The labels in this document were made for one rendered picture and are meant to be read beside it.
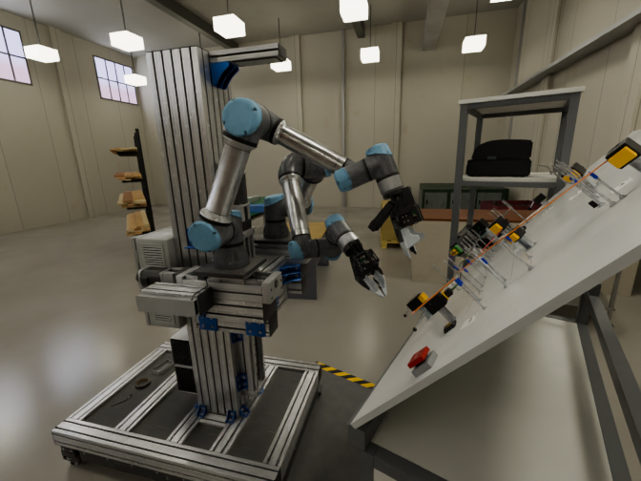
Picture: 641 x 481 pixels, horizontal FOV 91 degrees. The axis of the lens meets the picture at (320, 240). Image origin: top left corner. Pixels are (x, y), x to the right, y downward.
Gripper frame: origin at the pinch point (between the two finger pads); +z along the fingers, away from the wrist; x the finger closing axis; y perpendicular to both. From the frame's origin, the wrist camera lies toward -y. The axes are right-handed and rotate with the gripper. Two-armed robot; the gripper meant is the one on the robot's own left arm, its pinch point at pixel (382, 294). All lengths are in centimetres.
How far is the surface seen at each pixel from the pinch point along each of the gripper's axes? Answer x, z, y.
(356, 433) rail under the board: -27.9, 29.6, -5.2
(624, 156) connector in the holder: 42, 15, 51
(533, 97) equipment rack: 112, -46, 11
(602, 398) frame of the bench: 49, 57, -22
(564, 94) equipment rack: 118, -37, 15
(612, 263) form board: 14, 31, 53
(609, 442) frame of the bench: 33, 63, -11
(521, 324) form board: 4.5, 30.6, 39.1
